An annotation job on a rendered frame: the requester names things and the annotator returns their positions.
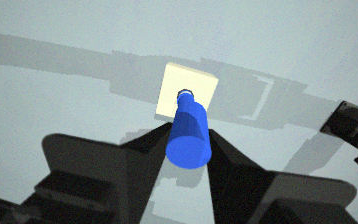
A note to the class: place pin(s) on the cream block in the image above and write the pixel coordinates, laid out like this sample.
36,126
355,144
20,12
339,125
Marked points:
178,78

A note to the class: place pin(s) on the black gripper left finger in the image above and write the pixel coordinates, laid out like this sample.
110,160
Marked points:
133,167

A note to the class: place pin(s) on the blue marker cap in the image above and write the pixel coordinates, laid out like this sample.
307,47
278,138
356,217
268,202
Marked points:
189,144

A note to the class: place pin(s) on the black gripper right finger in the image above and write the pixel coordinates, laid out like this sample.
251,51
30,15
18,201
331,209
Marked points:
241,190

